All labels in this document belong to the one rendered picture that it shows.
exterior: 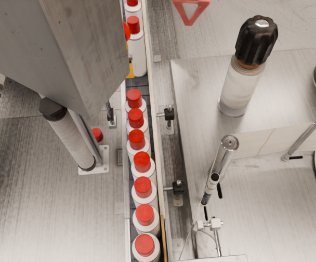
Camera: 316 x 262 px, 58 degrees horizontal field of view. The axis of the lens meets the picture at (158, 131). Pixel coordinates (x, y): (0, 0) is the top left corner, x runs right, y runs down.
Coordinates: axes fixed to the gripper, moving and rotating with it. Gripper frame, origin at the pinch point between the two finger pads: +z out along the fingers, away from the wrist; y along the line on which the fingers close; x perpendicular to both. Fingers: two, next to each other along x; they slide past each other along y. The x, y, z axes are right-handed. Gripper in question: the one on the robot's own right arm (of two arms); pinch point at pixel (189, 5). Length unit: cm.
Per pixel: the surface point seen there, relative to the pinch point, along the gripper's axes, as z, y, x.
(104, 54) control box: -15.2, -28.4, 10.2
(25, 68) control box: -13.4, -29.5, 19.7
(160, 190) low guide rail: 29.1, -30.3, 4.1
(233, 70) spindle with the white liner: 15.2, -3.4, -12.0
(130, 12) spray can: 17.4, 18.8, 16.0
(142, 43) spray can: 19.6, 8.6, 11.8
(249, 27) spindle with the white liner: 3.2, -2.2, -12.8
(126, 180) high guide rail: 24.5, -29.9, 12.0
